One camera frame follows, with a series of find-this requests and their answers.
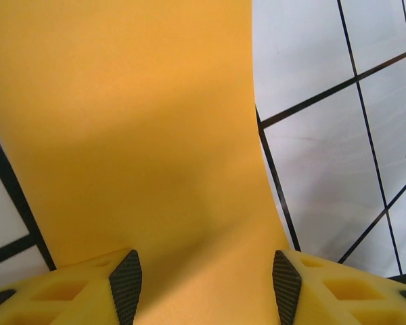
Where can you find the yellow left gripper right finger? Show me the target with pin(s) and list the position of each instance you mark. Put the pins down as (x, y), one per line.
(352, 304)

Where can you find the yellow paper sheet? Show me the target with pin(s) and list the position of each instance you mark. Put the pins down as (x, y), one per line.
(122, 118)

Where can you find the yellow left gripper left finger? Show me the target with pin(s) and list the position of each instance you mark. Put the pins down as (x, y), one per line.
(47, 298)

